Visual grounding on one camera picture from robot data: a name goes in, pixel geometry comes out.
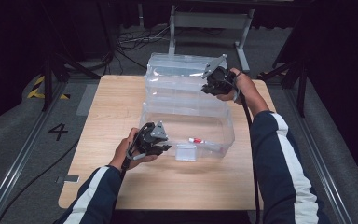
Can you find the small grey tape piece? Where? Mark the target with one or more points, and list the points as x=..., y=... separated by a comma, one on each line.
x=68, y=179

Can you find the red and white ointment tube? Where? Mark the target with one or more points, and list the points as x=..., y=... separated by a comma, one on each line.
x=199, y=141

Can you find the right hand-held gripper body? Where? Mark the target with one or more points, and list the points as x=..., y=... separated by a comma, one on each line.
x=220, y=77

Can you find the person's left hand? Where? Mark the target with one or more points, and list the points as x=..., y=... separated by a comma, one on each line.
x=122, y=154

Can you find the person's right hand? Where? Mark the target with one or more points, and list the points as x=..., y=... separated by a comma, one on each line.
x=245, y=87

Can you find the metal floor rail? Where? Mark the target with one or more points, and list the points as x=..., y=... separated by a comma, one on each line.
x=15, y=165
x=326, y=168

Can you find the grey metal desk frame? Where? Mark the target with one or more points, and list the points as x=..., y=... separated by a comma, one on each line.
x=209, y=20

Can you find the clear plastic storage box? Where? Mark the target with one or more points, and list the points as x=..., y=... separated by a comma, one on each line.
x=183, y=102

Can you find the black metal stand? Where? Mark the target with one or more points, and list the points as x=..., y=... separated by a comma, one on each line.
x=301, y=90
x=48, y=81

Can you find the grey floor plate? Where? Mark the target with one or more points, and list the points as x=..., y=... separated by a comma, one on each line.
x=87, y=99

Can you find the yellow and black hazard tape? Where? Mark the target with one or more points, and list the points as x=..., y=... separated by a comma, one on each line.
x=37, y=91

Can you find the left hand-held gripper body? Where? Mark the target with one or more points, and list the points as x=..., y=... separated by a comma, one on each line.
x=152, y=138

